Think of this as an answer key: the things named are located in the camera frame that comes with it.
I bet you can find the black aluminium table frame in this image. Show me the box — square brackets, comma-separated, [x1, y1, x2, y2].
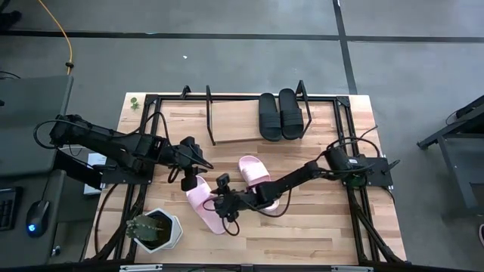
[85, 92, 408, 265]

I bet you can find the black computer mouse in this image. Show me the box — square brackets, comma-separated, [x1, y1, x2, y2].
[25, 199, 51, 239]

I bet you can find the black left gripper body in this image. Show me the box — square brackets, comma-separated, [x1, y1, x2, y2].
[172, 145, 197, 175]

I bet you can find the white box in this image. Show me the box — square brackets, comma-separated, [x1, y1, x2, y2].
[82, 152, 109, 196]

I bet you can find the green cactus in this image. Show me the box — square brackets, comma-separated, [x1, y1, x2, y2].
[126, 214, 165, 243]

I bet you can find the potted cactus white pot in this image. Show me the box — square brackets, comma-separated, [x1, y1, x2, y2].
[132, 207, 185, 255]

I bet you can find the yellow cable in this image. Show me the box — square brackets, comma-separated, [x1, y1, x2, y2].
[36, 0, 76, 76]

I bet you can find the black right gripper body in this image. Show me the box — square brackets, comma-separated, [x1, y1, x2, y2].
[228, 188, 254, 215]

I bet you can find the wooden shelf black metal frame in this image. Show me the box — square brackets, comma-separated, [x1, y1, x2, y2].
[205, 79, 313, 147]

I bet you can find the silver metal bracket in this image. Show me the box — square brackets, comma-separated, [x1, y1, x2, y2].
[119, 264, 164, 272]
[331, 265, 374, 272]

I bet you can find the pink slide sandal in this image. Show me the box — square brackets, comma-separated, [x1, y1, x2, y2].
[185, 175, 230, 236]
[237, 155, 281, 213]

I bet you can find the grey desk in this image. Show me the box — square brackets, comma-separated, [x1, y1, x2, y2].
[0, 168, 67, 267]
[0, 75, 74, 178]

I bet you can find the dark grey metal stand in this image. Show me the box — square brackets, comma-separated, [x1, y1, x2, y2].
[417, 94, 484, 221]

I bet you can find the black slide sandal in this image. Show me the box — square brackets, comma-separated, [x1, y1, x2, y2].
[259, 92, 283, 143]
[278, 88, 305, 141]

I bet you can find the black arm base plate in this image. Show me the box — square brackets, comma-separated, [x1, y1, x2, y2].
[342, 156, 395, 189]
[100, 165, 154, 187]

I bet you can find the black keyboard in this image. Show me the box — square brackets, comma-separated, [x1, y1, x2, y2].
[0, 187, 21, 232]

